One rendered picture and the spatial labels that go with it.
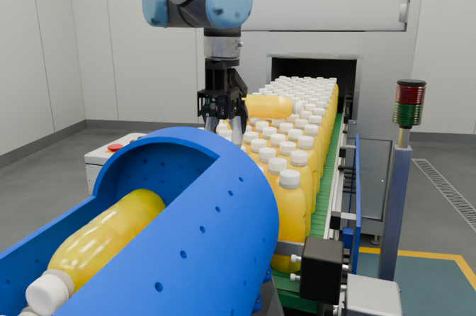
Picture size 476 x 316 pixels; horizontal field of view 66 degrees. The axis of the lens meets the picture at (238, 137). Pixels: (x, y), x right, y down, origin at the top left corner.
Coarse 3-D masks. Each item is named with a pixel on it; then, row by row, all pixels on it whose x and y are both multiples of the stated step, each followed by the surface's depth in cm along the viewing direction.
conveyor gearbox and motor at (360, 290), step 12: (348, 276) 80; (360, 276) 80; (348, 288) 76; (360, 288) 76; (372, 288) 76; (384, 288) 76; (396, 288) 76; (348, 300) 72; (360, 300) 72; (372, 300) 72; (384, 300) 72; (396, 300) 72; (336, 312) 76; (348, 312) 71; (360, 312) 70; (372, 312) 70; (384, 312) 69; (396, 312) 69
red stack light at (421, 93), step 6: (396, 90) 85; (402, 90) 83; (408, 90) 83; (414, 90) 82; (420, 90) 82; (396, 96) 85; (402, 96) 84; (408, 96) 83; (414, 96) 82; (420, 96) 83; (402, 102) 84; (408, 102) 83; (414, 102) 83; (420, 102) 83
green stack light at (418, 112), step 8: (400, 104) 84; (408, 104) 83; (416, 104) 83; (392, 112) 88; (400, 112) 85; (408, 112) 84; (416, 112) 84; (392, 120) 87; (400, 120) 85; (408, 120) 84; (416, 120) 84
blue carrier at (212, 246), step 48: (144, 144) 51; (192, 144) 49; (96, 192) 56; (192, 192) 38; (240, 192) 45; (48, 240) 48; (144, 240) 29; (192, 240) 33; (240, 240) 39; (0, 288) 42; (96, 288) 24; (144, 288) 26; (192, 288) 30; (240, 288) 36
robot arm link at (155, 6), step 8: (144, 0) 63; (152, 0) 61; (160, 0) 60; (168, 0) 61; (144, 8) 64; (152, 8) 62; (160, 8) 61; (168, 8) 61; (176, 8) 59; (144, 16) 65; (152, 16) 62; (160, 16) 62; (168, 16) 62; (176, 16) 60; (152, 24) 63; (160, 24) 63; (168, 24) 64; (176, 24) 63; (184, 24) 61
